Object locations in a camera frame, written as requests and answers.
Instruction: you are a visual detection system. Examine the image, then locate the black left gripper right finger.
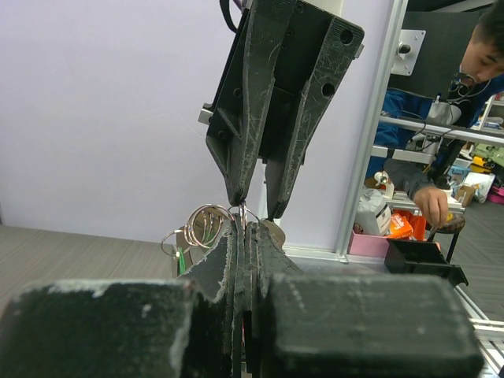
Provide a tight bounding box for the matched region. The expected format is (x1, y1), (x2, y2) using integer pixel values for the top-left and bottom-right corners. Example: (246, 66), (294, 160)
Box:
(244, 223), (484, 377)

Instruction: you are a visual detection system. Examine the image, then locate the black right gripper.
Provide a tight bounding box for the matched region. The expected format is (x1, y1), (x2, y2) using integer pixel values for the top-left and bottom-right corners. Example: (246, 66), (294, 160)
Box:
(202, 1), (365, 220)

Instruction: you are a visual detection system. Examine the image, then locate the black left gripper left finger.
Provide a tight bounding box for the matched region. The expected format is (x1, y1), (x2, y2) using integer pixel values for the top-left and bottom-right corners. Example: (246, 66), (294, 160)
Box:
(1, 221), (244, 377)

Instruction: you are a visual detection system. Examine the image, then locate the key with green tag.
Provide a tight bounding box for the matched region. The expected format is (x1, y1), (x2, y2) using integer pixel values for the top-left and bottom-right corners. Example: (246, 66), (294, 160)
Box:
(176, 247), (186, 276)

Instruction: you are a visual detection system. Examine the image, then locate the metal key organizer with rings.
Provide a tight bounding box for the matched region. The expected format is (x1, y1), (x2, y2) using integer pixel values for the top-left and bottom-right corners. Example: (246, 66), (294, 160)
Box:
(160, 202), (286, 277)

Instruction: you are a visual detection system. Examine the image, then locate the pink box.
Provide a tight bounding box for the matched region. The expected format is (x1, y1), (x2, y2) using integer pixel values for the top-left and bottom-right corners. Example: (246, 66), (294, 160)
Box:
(347, 232), (389, 258)

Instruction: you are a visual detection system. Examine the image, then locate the white grey bag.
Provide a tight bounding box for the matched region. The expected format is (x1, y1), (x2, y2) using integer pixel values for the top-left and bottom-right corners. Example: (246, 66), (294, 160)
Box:
(354, 188), (391, 236)

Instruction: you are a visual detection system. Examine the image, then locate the black plastic bin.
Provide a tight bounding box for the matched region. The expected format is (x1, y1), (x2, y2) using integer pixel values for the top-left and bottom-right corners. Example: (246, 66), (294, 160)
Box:
(384, 239), (469, 287)

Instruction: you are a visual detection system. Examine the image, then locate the orange snack bag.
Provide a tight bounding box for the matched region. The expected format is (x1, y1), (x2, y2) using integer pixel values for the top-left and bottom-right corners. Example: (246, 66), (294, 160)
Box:
(387, 209), (427, 241)

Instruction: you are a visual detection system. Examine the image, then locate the person in blue jacket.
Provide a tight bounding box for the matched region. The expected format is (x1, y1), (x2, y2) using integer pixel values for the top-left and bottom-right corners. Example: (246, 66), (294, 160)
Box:
(373, 0), (504, 237)

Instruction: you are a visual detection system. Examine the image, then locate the brown patterned stool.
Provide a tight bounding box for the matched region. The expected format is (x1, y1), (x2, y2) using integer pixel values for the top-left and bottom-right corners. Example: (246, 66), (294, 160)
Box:
(426, 213), (466, 263)

